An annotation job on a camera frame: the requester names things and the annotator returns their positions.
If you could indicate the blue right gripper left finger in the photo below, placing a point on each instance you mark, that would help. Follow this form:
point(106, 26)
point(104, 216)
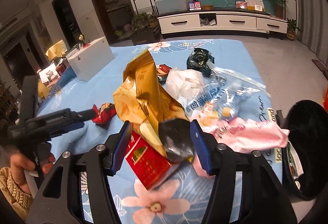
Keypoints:
point(118, 145)

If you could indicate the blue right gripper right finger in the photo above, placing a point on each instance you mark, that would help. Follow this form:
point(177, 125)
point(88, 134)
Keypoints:
point(199, 141)

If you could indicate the black wrapper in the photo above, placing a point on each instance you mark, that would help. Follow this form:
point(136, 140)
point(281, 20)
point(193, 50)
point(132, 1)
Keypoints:
point(174, 134)

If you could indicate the red snack wrapper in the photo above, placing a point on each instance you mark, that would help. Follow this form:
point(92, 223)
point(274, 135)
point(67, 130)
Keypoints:
point(104, 114)

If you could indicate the red cigarette box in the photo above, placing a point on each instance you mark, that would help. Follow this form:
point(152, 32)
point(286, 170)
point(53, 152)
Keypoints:
point(150, 167)

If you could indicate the gold snack bag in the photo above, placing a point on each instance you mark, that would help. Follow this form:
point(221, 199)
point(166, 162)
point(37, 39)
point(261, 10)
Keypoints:
point(143, 102)

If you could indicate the pink plastic bag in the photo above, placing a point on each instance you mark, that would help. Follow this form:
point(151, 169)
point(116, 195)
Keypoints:
point(245, 136)

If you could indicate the clear plastic bread bag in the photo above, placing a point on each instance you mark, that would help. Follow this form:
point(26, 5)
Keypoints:
point(227, 95)

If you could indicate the white plastic bag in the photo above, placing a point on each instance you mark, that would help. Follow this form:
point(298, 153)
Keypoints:
point(183, 85)

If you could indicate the dark green wrapper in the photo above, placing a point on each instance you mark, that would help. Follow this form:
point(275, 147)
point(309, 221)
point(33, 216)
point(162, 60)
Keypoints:
point(198, 59)

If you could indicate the knitted beige sleeve forearm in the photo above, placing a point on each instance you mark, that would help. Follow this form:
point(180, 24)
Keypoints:
point(21, 202)

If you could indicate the black round trash bin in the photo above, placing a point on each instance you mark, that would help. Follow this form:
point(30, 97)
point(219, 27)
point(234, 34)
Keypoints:
point(307, 123)

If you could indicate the person's left hand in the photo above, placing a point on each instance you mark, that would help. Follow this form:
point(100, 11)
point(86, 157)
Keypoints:
point(18, 165)

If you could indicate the white cardboard box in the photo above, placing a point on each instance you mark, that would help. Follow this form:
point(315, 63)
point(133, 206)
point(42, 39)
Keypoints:
point(92, 59)

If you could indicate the plant stand left of cabinet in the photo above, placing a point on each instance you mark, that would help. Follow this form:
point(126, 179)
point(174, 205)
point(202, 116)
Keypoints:
point(145, 28)

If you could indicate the white tv cabinet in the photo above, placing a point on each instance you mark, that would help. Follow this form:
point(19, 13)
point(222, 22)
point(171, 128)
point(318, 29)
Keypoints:
point(238, 20)

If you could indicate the translucent storage box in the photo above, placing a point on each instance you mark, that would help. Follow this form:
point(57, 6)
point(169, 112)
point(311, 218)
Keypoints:
point(171, 6)

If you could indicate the potted plant on floor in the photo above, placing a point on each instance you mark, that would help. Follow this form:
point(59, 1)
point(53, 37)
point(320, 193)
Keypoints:
point(292, 29)

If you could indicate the grey curtain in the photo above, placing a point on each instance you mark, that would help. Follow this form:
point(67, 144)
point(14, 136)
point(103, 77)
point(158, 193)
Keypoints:
point(313, 24)

